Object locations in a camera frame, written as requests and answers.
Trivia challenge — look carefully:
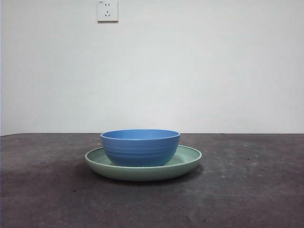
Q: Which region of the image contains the white wall power socket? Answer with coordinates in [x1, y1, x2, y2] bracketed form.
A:
[97, 0, 119, 23]

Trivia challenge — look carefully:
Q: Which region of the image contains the green shallow plate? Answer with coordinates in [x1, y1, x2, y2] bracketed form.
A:
[84, 144, 203, 182]

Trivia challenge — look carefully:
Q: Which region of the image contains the blue ribbed bowl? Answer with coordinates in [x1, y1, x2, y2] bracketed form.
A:
[100, 129, 181, 167]

